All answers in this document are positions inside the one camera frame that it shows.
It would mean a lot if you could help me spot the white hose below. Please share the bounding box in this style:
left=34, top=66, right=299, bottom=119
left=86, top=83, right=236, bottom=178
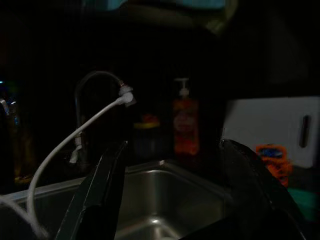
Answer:
left=26, top=84, right=138, bottom=238

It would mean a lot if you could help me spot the dark sponge holder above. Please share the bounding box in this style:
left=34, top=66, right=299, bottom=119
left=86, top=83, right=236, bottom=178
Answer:
left=133, top=122, right=163, bottom=161

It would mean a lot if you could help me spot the orange bottle with blue label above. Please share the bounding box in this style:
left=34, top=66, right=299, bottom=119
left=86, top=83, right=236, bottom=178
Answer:
left=255, top=143, right=294, bottom=188

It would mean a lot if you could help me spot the chrome sink faucet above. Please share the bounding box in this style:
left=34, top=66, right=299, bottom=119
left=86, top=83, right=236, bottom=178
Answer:
left=73, top=70, right=121, bottom=173

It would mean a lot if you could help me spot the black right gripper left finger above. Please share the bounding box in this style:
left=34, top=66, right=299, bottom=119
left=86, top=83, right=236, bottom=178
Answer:
left=55, top=139, right=129, bottom=240

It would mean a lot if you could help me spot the yellow sponge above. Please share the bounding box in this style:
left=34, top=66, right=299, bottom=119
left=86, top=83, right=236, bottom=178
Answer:
left=134, top=121, right=161, bottom=129

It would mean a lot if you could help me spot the stainless steel sink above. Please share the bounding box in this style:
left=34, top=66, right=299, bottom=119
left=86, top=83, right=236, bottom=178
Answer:
left=0, top=159, right=235, bottom=240

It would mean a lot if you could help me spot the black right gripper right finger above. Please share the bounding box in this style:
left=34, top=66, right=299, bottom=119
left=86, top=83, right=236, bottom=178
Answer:
left=189, top=138, right=318, bottom=240

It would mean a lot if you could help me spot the white cutting board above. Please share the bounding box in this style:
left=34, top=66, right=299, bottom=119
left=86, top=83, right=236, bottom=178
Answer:
left=221, top=95, right=320, bottom=169

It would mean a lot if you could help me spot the teal container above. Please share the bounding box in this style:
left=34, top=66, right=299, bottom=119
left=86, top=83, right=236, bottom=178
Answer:
left=287, top=187, right=320, bottom=222

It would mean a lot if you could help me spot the pink scrubber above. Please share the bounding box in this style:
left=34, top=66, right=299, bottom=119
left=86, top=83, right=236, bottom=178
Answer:
left=141, top=113, right=157, bottom=123

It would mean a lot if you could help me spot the yellow oil bottle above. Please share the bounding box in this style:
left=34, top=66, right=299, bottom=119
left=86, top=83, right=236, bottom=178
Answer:
left=9, top=104, right=35, bottom=182

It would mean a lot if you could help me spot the peach dish soap bottle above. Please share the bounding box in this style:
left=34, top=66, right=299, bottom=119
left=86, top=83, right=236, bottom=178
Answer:
left=172, top=77, right=201, bottom=156

